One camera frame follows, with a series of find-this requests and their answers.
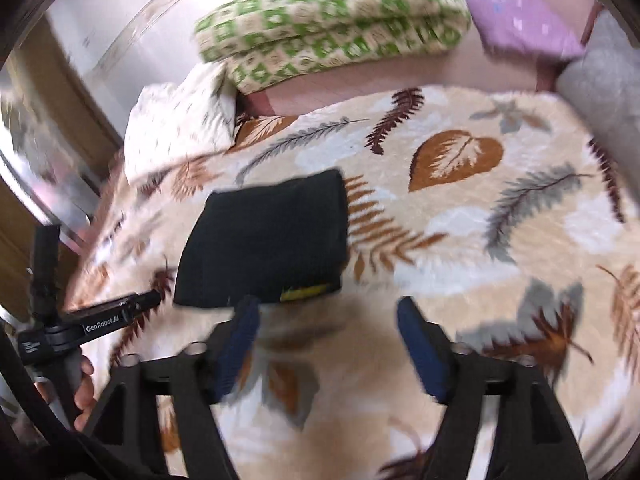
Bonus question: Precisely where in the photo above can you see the white floral pillow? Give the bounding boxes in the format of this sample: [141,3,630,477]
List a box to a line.
[122,62,239,186]

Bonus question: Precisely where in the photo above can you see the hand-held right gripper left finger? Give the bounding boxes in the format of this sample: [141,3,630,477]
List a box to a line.
[80,295,263,480]

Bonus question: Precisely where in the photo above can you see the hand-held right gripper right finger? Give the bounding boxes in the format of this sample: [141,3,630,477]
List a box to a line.
[396,296,591,480]

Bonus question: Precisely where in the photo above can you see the leaf print plush blanket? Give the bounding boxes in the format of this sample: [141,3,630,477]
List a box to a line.
[65,85,640,480]

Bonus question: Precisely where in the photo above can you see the purple patterned pillow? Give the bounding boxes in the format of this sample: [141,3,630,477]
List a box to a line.
[457,0,588,61]

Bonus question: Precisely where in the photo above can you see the brown wooden furniture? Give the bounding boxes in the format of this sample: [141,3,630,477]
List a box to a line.
[0,25,123,311]

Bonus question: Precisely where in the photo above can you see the black pants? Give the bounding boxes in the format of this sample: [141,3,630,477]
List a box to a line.
[172,169,350,310]

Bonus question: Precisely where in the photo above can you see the person's left hand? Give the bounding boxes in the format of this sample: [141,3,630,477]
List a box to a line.
[72,355,97,433]

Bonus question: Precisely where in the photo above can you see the green patterned quilt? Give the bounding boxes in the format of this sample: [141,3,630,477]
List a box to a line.
[194,0,473,95]

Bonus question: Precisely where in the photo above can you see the grey quilted blanket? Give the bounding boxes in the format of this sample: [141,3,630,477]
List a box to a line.
[555,7,640,171]

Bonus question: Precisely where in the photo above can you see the pink bed sheet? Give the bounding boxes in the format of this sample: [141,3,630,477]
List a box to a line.
[245,35,566,116]

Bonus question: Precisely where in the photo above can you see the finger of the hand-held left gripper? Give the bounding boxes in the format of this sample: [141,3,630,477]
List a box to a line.
[65,287,164,345]
[30,224,64,320]

